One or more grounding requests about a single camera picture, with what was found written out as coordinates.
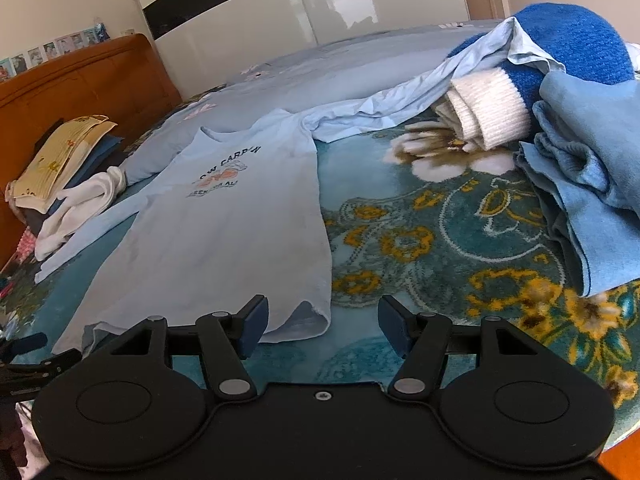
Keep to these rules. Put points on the light blue printed shirt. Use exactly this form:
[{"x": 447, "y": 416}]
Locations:
[{"x": 236, "y": 215}]

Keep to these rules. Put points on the orange wooden headboard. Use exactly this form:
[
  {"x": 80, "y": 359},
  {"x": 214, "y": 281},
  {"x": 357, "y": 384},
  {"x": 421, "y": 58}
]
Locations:
[{"x": 123, "y": 79}]

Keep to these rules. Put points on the blue and white sweater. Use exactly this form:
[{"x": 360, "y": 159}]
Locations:
[{"x": 494, "y": 106}]

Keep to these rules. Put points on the light blue folded garment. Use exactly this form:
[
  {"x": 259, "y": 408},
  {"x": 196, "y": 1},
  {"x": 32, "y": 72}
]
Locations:
[{"x": 584, "y": 167}]

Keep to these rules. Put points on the white towel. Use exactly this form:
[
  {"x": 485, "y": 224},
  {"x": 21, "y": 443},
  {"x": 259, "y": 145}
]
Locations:
[{"x": 78, "y": 205}]

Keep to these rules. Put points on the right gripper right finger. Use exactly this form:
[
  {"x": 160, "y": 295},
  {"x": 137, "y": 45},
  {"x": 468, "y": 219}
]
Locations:
[{"x": 421, "y": 340}]

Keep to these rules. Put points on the teal floral bed blanket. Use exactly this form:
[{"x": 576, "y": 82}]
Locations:
[{"x": 466, "y": 247}]

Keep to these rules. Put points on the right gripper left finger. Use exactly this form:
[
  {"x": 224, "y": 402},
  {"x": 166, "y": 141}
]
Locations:
[{"x": 225, "y": 341}]

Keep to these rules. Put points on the yellow patterned pillow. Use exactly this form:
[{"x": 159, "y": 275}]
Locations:
[{"x": 58, "y": 161}]

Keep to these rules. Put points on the row of photo cards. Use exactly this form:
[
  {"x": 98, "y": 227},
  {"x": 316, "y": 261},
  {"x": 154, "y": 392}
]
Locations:
[{"x": 20, "y": 63}]

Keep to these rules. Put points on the white glossy wardrobe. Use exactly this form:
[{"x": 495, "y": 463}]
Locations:
[{"x": 205, "y": 42}]

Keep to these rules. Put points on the light blue floral quilt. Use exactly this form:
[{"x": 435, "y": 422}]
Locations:
[{"x": 382, "y": 75}]

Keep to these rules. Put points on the pink checked cloth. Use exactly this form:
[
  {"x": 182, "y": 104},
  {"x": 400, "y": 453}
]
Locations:
[{"x": 26, "y": 246}]

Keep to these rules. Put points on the blue folded cloth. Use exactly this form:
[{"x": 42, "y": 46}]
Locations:
[{"x": 106, "y": 153}]

